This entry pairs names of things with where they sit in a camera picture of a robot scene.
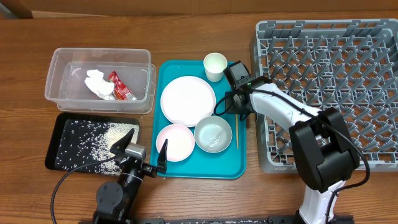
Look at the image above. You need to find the grey dishwasher rack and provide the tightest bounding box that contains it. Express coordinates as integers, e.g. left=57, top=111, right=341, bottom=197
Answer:
left=249, top=19, right=397, bottom=172

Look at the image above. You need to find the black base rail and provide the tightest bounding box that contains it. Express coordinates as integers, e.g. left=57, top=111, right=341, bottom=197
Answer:
left=134, top=215, right=295, bottom=224

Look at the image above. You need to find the clear plastic waste bin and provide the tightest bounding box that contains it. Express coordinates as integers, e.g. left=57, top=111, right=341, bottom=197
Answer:
left=44, top=48, right=156, bottom=114

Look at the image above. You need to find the grey round bowl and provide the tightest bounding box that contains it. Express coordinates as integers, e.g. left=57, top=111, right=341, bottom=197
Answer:
left=194, top=116, right=233, bottom=154

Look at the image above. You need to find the wooden chopstick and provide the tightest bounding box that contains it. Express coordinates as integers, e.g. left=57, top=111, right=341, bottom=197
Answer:
left=235, top=114, right=239, bottom=150

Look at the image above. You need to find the pink round plate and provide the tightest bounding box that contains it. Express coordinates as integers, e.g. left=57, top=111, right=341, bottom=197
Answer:
left=160, top=76, right=216, bottom=128

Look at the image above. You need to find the red snack wrapper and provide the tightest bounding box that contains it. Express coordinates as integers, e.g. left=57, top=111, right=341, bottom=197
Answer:
left=109, top=71, right=137, bottom=101

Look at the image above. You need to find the black tray with rice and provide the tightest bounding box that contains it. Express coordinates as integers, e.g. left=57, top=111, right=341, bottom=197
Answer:
left=45, top=112, right=140, bottom=176

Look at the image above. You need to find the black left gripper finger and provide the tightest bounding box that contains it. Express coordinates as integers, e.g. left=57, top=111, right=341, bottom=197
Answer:
left=157, top=139, right=168, bottom=174
left=109, top=129, right=134, bottom=155

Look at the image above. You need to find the white tissue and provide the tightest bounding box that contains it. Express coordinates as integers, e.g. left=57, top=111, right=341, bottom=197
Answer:
left=85, top=70, right=115, bottom=100

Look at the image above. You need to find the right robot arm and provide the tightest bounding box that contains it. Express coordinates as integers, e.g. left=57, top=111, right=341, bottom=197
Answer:
left=222, top=61, right=359, bottom=223

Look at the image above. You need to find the pink small bowl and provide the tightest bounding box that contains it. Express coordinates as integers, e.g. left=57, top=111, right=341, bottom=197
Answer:
left=156, top=124, right=195, bottom=162

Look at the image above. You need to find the white paper cup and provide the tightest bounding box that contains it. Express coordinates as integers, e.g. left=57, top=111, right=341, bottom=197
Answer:
left=203, top=52, right=228, bottom=82

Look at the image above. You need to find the teal plastic tray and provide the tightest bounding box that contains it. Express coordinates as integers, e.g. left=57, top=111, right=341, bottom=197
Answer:
left=150, top=60, right=246, bottom=179

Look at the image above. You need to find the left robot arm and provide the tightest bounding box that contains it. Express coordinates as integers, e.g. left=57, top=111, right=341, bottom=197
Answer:
left=93, top=129, right=169, bottom=223

